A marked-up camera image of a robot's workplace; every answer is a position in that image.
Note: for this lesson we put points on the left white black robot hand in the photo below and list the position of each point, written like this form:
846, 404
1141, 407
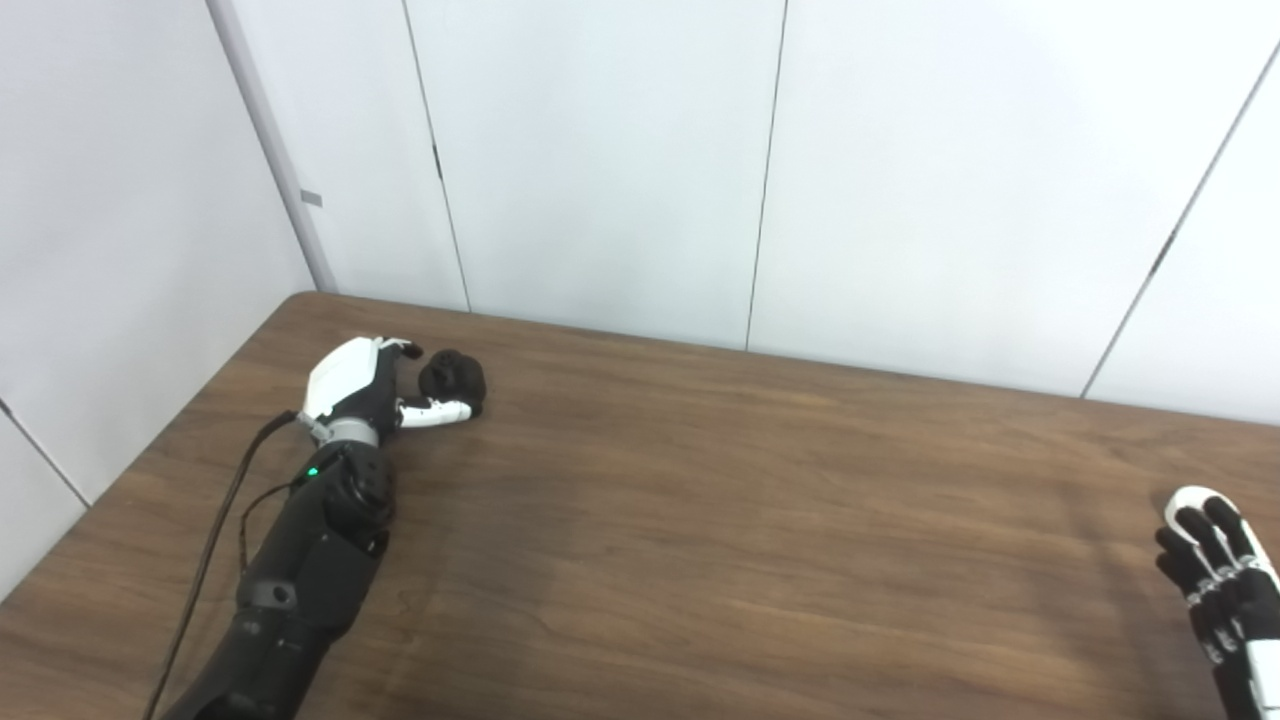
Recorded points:
345, 380

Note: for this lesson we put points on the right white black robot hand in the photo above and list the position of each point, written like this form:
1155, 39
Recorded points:
1255, 610

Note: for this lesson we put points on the round black part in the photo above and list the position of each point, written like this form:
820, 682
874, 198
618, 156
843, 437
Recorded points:
455, 378

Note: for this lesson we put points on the gray wall corner trim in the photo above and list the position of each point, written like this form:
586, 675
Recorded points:
270, 150

